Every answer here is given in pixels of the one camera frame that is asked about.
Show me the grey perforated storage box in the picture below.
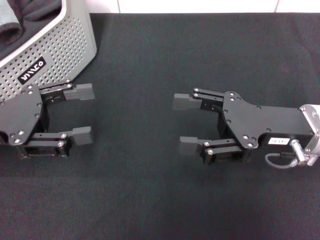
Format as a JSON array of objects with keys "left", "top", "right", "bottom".
[{"left": 0, "top": 0, "right": 98, "bottom": 102}]

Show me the black cloth box lining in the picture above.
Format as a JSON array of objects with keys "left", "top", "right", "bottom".
[{"left": 0, "top": 0, "right": 63, "bottom": 60}]

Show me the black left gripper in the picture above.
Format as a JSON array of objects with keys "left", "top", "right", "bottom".
[{"left": 0, "top": 79, "right": 95, "bottom": 160}]

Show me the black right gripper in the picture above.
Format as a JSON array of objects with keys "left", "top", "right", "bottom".
[{"left": 172, "top": 87, "right": 315, "bottom": 166}]

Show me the right gripper cable silver plug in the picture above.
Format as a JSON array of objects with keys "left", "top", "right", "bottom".
[{"left": 264, "top": 138, "right": 316, "bottom": 170}]

